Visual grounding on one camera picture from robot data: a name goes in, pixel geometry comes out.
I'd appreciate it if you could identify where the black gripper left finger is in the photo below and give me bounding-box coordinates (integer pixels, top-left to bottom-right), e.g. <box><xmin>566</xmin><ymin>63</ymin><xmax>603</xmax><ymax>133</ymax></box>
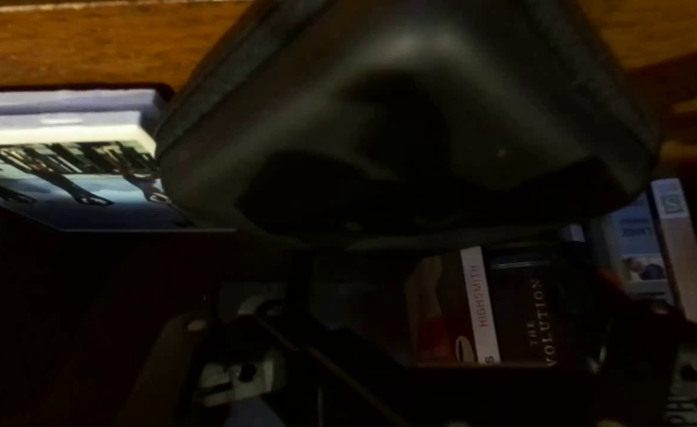
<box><xmin>119</xmin><ymin>312</ymin><xmax>219</xmax><ymax>427</ymax></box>

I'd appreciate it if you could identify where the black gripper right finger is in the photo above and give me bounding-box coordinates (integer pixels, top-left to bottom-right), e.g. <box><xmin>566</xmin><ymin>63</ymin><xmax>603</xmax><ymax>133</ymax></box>
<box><xmin>590</xmin><ymin>270</ymin><xmax>685</xmax><ymax>427</ymax></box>

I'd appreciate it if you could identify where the black zip case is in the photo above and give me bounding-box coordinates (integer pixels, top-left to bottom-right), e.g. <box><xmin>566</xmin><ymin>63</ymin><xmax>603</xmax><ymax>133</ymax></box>
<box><xmin>151</xmin><ymin>0</ymin><xmax>665</xmax><ymax>254</ymax></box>

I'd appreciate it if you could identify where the pulled-out wooden drawer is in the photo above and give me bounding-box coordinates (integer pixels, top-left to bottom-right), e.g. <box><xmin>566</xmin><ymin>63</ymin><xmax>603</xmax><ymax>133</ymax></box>
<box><xmin>0</xmin><ymin>197</ymin><xmax>697</xmax><ymax>427</ymax></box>

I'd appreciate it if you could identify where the dark Evolution book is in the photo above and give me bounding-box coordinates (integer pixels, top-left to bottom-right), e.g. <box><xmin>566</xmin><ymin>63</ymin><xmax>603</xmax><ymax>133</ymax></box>
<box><xmin>489</xmin><ymin>250</ymin><xmax>597</xmax><ymax>370</ymax></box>

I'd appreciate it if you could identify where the pale pink spine book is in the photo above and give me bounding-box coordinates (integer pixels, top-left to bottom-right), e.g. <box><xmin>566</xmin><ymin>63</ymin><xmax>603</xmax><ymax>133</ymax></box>
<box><xmin>649</xmin><ymin>176</ymin><xmax>697</xmax><ymax>331</ymax></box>

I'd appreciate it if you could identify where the red book white spine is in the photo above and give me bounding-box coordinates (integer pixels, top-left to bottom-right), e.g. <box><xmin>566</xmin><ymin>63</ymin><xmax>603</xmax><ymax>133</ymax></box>
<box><xmin>405</xmin><ymin>244</ymin><xmax>505</xmax><ymax>370</ymax></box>

